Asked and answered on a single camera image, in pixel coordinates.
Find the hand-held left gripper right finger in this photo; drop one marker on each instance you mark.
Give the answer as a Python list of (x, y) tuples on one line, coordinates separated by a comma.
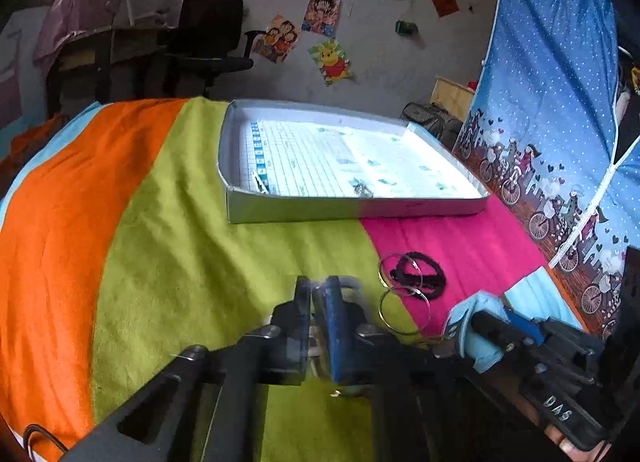
[(330, 332)]

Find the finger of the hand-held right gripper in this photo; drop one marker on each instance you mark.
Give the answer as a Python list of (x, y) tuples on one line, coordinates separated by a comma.
[(525, 328), (500, 329)]

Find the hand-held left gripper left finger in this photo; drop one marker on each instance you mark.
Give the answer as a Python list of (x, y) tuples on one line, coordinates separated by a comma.
[(300, 322)]

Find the light blue wrist watch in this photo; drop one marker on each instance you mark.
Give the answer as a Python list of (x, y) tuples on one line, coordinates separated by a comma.
[(462, 342)]

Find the thin metal bangle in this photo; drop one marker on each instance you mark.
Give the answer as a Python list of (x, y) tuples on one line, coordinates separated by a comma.
[(379, 272), (381, 309)]

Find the black hair band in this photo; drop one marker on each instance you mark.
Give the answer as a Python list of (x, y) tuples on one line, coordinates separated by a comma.
[(437, 282)]

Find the white cardboard box tray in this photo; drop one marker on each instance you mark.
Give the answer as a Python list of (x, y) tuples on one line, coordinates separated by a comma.
[(300, 204)]

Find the person's right hand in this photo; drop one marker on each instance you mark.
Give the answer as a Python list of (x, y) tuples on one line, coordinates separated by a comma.
[(567, 446)]

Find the small silver earring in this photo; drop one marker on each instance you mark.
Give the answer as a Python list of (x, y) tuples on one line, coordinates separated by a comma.
[(362, 189)]

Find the colourful patchwork blanket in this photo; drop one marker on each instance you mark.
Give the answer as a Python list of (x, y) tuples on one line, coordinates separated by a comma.
[(150, 242)]

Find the dark suitcase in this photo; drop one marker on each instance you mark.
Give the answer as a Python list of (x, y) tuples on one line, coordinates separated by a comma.
[(448, 131)]

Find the grey suitcase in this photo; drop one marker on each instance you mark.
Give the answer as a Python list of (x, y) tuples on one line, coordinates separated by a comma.
[(422, 114)]

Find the blue printed fabric wardrobe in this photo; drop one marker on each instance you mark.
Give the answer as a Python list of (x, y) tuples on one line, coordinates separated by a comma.
[(540, 92)]

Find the wooden crate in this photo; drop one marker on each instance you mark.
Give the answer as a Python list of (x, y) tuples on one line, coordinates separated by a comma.
[(452, 94)]

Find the yellow bear poster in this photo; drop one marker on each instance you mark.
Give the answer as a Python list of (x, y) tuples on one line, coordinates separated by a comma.
[(332, 62)]

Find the cartoon family poster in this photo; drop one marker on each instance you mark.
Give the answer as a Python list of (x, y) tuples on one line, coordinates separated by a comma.
[(277, 39)]

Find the black office chair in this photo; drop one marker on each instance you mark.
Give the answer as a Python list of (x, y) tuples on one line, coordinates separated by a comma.
[(210, 27)]

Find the anime cartoon poster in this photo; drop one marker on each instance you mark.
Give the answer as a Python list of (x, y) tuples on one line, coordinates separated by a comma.
[(321, 13)]

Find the orange cloth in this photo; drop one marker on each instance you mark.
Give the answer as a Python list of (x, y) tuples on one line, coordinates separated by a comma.
[(30, 139)]

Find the dark wooden desk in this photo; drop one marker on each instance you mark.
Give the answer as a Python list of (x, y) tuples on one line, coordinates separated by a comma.
[(125, 42)]

